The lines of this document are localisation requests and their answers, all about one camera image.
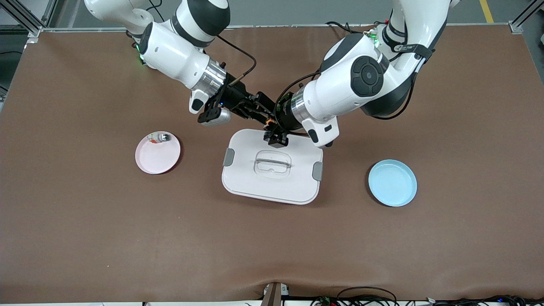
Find white lidded storage box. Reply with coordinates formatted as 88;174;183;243
221;128;324;206

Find pink round plate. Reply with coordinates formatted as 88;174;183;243
135;131;181;175

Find light blue round plate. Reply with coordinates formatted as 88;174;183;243
368;159;418;207

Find clear lid handle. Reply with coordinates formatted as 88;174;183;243
254;150;293;179

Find black left base cables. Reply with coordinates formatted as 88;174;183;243
326;20;366;34

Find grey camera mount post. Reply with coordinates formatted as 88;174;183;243
261;282;290;306

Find black looped floor cable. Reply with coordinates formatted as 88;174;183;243
337;287;398;306

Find aluminium frame profile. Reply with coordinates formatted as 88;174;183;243
0;0;58;39
508;0;544;34

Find black floor cable bundle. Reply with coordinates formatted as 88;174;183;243
425;295;544;306

